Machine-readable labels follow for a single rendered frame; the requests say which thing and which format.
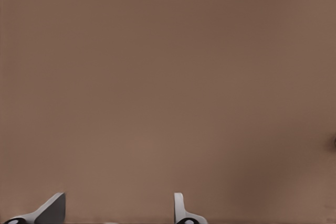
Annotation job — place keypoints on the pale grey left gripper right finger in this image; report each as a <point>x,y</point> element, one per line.
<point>180,207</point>

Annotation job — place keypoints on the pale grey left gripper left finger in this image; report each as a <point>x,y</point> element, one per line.
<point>51,210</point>

